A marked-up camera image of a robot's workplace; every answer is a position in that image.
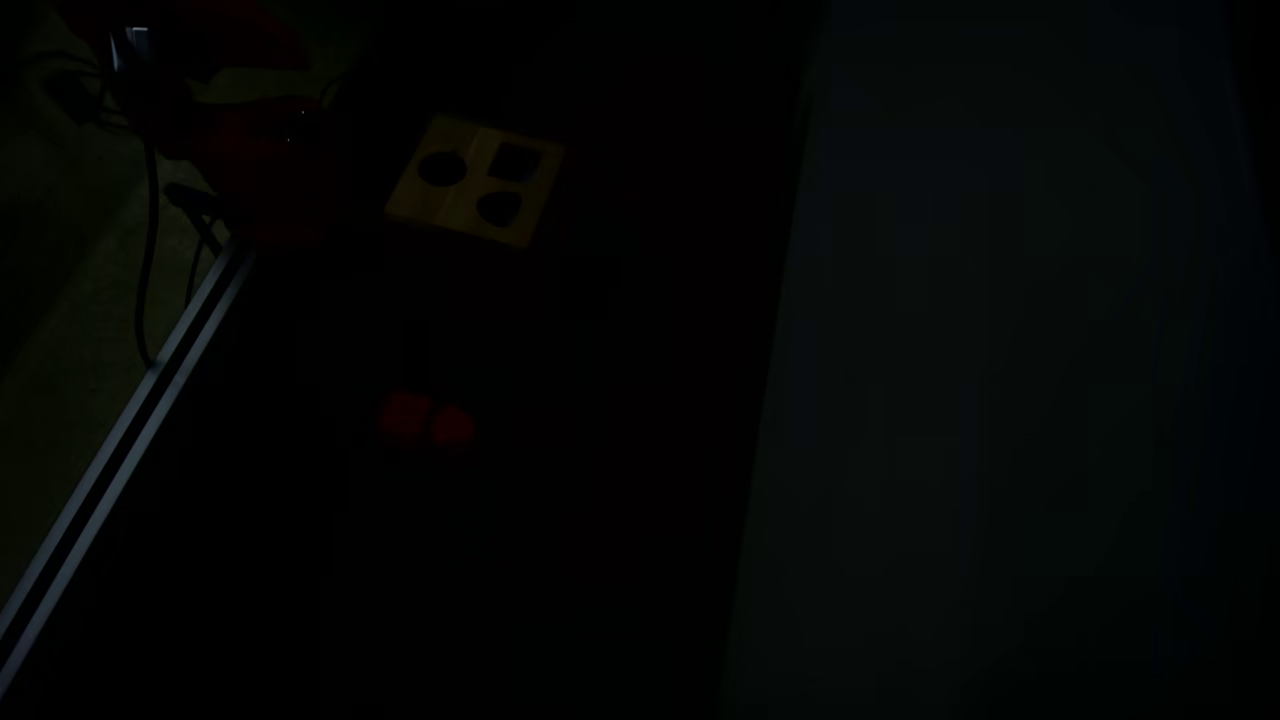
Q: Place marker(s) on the red cube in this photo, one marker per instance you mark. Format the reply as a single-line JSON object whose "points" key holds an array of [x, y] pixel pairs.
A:
{"points": [[405, 417]]}

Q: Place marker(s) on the red robot arm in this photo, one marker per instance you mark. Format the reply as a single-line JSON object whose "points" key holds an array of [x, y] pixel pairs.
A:
{"points": [[270, 160]]}

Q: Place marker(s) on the wooden shape sorter box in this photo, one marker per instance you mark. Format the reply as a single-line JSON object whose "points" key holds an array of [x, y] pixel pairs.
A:
{"points": [[455, 215]]}

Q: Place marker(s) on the red rounded triangle block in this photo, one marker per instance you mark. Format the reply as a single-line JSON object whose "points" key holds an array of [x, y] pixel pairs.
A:
{"points": [[453, 427]]}

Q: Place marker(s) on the blue table clamp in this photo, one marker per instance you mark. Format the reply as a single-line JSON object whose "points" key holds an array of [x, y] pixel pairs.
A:
{"points": [[195, 198]]}

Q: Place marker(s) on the aluminium profile rail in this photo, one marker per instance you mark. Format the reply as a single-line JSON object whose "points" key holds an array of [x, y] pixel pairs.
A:
{"points": [[100, 470]]}

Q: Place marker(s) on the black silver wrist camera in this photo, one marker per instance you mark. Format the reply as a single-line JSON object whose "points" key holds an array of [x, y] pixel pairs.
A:
{"points": [[130, 45]]}

